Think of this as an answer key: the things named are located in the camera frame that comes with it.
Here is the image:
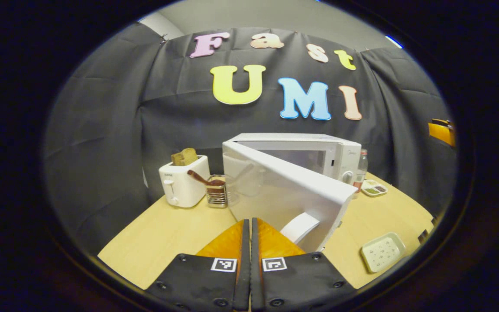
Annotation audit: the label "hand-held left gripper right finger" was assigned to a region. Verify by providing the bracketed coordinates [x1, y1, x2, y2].
[251, 218, 358, 312]

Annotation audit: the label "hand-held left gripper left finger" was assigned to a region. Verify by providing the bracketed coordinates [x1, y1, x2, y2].
[146, 219, 250, 312]

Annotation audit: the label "white microwave oven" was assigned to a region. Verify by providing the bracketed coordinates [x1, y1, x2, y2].
[222, 133, 363, 253]

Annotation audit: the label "white divided dish of beans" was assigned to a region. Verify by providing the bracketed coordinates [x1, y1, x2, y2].
[361, 179, 388, 197]

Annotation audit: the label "clear plastic bottle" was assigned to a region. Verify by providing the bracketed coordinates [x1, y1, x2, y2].
[353, 149, 369, 200]

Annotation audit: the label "brown wooden spoon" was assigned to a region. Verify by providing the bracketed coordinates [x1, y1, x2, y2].
[187, 169, 225, 187]

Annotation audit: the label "white toaster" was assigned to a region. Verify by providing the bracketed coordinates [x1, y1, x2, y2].
[159, 155, 211, 208]

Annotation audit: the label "brown toast slices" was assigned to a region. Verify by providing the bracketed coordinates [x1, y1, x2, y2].
[171, 148, 198, 166]

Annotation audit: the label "pale green rectangular tray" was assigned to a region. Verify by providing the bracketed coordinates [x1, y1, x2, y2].
[360, 232, 406, 273]

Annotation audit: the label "black backdrop cloth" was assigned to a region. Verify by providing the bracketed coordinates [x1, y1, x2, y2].
[44, 22, 456, 256]

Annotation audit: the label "metal wire utensil holder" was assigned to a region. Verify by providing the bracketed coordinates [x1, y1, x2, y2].
[206, 175, 228, 209]

